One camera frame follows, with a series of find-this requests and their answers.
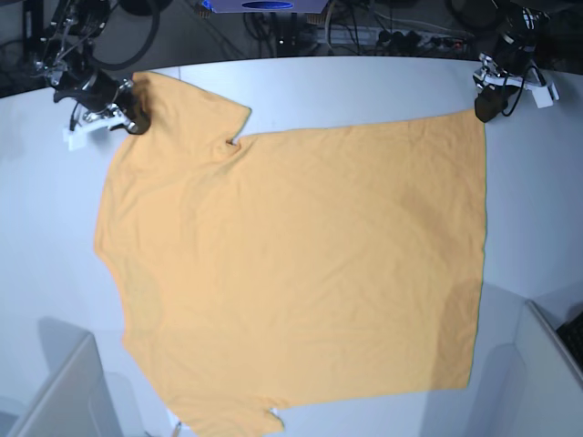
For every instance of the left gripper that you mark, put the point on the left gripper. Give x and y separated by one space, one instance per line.
509 71

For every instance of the right grey partition panel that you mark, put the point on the right grey partition panel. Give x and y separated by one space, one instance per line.
539 389

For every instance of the pencil at bottom edge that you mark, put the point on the pencil at bottom edge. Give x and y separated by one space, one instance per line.
177 429

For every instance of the left grey partition panel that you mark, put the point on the left grey partition panel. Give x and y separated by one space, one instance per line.
74 400

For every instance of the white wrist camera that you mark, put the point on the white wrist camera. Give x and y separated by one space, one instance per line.
82 125
542 89

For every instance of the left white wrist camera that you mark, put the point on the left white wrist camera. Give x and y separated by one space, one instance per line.
542 89

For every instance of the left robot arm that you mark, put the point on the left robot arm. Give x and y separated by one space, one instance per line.
518 33

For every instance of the yellow orange T-shirt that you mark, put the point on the yellow orange T-shirt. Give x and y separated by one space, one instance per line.
292 268

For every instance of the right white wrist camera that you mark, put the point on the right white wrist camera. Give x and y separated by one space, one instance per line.
82 125

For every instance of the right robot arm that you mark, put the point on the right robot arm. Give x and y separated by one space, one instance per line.
66 61

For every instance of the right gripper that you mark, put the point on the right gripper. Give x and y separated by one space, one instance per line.
98 93

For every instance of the grey partition panel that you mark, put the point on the grey partition panel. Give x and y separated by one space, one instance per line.
74 400
539 389

